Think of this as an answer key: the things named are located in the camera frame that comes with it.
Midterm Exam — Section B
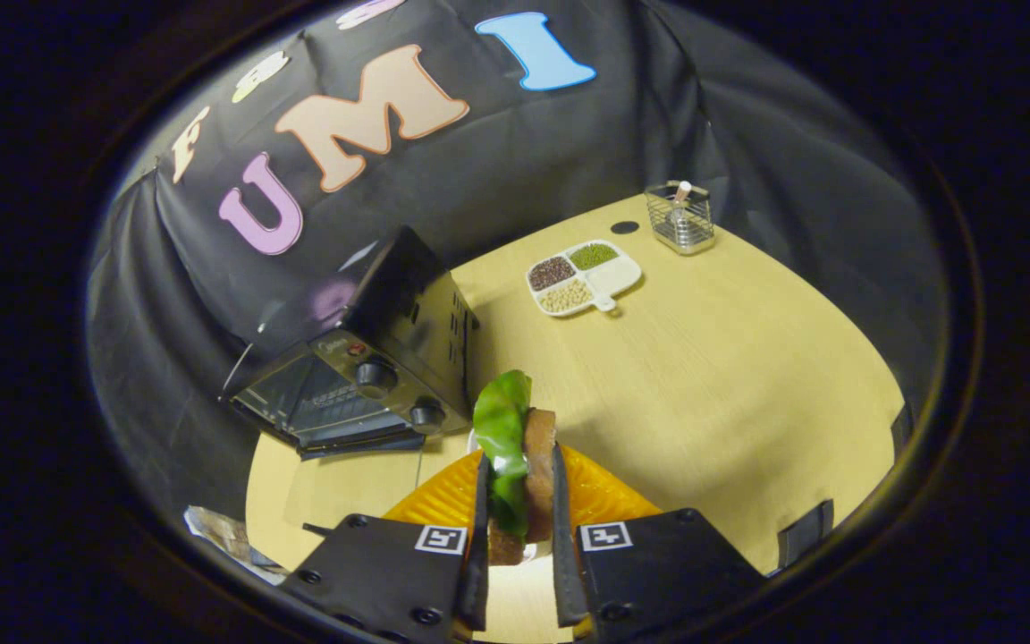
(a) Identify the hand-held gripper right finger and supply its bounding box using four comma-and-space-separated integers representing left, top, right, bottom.
551, 444, 768, 644

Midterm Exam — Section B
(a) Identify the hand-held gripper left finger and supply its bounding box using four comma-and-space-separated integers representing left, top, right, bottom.
283, 452, 492, 644

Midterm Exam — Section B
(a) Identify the lettuce sandwich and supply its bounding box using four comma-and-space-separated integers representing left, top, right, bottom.
472, 369, 561, 567

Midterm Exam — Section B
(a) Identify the black toaster oven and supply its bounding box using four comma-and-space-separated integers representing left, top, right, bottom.
222, 225, 481, 462

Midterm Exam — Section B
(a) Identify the black table clamp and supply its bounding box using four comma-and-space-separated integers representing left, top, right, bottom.
778, 499, 836, 570

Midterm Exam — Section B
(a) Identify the pile of yellow soybeans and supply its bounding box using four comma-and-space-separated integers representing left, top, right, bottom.
539, 279, 594, 314

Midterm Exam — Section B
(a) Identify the white divided dish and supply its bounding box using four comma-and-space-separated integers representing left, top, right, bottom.
526, 240, 644, 318

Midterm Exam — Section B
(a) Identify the pile of dark red beans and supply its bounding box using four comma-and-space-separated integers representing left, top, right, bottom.
529, 257, 577, 291

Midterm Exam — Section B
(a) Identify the pile of green beans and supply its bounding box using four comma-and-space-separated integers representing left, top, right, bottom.
570, 243, 620, 271

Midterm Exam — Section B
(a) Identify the small clear bottle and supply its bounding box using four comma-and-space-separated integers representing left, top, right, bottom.
667, 181, 695, 239

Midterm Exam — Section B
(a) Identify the black backdrop cloth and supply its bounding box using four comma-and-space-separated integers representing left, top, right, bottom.
86, 0, 951, 524

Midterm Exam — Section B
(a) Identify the wire mesh basket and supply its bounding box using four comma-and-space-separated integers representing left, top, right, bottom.
644, 181, 717, 257

